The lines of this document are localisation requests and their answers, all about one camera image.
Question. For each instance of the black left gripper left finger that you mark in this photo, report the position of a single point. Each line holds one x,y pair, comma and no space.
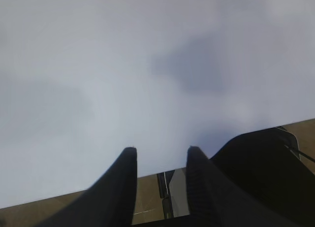
109,202

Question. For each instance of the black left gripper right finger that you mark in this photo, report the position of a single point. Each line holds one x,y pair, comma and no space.
214,200

